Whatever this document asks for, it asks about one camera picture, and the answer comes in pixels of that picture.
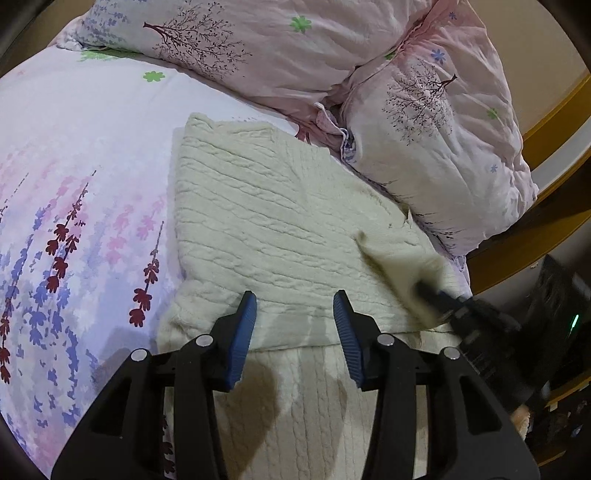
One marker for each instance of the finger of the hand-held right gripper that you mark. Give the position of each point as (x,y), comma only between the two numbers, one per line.
(436,297)

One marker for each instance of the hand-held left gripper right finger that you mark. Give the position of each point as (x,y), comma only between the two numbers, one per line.
(347,341)

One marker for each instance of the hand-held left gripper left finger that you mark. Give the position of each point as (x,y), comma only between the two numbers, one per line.
(243,341)

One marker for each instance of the cream knit sweater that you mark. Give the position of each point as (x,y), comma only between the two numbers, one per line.
(258,217)

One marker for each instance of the small pink floral pillow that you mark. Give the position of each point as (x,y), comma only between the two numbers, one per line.
(443,138)

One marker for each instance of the floral bed sheet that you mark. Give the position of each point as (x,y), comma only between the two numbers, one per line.
(78,161)

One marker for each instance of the large pink floral pillow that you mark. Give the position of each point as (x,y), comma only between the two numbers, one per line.
(277,41)

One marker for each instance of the yellow wooden bed frame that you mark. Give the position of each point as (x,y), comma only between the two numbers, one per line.
(545,124)

